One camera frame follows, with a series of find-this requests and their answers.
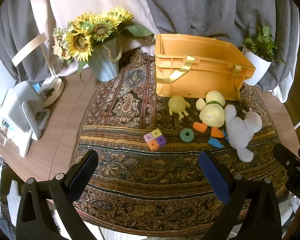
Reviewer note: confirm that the white ribbed plant pot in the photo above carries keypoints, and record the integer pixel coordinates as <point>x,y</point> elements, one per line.
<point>261,67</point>

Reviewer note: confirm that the white wooden desk lamp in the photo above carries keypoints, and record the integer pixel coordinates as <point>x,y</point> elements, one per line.
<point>41,70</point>

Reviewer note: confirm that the yellow duck plush toy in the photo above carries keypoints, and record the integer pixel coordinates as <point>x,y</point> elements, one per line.
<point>211,113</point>

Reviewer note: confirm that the white sheer curtain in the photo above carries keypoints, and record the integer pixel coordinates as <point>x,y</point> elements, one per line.
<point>49,14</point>

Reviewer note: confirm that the white desktop device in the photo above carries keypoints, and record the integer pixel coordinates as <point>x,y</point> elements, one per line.
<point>22,109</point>

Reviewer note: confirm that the blue plastic toy piece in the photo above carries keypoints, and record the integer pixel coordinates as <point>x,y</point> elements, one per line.
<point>215,142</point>

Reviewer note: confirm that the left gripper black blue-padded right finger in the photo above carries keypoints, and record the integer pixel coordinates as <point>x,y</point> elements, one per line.
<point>262,221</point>

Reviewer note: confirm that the sunflower bouquet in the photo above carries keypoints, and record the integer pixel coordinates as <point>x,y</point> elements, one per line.
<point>81,35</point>

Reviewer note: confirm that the pale blue metal bucket vase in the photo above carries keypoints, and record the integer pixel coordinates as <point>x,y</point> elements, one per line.
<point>104,60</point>

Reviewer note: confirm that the small yellow round-body toy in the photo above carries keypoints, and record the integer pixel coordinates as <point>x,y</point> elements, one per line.
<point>178,104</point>

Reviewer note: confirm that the grey curtain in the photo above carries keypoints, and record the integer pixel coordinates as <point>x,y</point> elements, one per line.
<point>229,20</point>

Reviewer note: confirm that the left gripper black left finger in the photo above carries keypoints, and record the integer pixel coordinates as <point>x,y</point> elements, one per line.
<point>34,219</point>

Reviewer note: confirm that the grey plush animal toy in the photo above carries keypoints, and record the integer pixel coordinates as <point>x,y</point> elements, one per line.
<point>241,131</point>

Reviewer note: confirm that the green potted plant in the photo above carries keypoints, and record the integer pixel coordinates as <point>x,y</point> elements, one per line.
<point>262,45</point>

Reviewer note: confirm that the orange plastic storage crate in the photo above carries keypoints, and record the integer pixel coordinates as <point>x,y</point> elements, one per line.
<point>191,66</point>

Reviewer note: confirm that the multicolour foam cube block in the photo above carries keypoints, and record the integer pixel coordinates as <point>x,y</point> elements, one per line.
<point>155,140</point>

